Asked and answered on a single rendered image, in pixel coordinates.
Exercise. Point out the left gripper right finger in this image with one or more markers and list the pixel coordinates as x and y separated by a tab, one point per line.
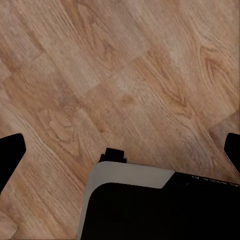
232	149

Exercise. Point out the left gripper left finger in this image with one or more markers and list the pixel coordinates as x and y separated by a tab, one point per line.
12	149

